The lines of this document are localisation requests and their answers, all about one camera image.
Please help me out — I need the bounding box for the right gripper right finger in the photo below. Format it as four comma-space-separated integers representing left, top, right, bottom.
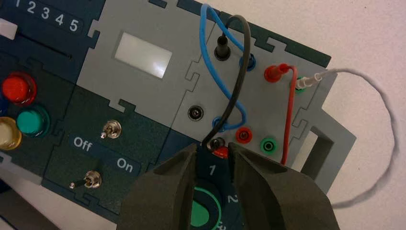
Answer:
228, 143, 340, 230

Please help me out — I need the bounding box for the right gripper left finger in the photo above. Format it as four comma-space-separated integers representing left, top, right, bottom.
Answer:
116, 143, 198, 230

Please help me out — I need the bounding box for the black jumper wire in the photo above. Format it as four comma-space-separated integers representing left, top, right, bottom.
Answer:
202, 15, 251, 151

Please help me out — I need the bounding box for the dark green rotary knob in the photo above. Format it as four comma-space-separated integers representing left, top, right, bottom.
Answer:
190, 181, 223, 230

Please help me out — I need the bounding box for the empty green banana socket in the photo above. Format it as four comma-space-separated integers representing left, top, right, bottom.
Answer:
260, 137, 279, 156

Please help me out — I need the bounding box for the empty red banana socket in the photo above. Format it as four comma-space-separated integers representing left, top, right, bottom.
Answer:
235, 126, 253, 145

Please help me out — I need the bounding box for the black banana socket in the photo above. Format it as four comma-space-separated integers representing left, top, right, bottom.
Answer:
188, 105, 204, 122

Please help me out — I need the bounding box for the dark blue grey task box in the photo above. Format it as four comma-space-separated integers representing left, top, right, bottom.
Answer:
0, 0, 357, 224

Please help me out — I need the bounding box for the white display window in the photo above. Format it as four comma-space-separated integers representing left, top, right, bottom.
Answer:
114, 32, 173, 79

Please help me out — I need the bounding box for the teal green push button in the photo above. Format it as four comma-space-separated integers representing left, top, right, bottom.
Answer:
16, 106, 51, 138

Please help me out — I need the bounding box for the yellow push button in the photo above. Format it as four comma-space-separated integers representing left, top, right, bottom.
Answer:
0, 116, 22, 151

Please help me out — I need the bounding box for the red push button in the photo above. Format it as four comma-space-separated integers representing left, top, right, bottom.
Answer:
1, 72, 37, 106

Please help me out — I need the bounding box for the large white slider knob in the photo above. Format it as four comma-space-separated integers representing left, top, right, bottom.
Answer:
0, 18, 17, 41

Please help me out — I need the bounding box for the metal toggle switch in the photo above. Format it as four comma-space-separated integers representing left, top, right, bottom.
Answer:
69, 170, 103, 190
100, 120, 122, 139

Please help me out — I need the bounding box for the white jumper wire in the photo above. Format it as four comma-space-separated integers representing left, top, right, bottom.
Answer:
296, 68, 399, 209

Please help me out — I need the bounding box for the red jumper wire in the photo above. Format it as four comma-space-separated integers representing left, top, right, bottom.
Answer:
212, 63, 299, 166

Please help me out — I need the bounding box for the blue jumper wire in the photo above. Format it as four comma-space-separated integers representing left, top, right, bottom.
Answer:
200, 3, 257, 132

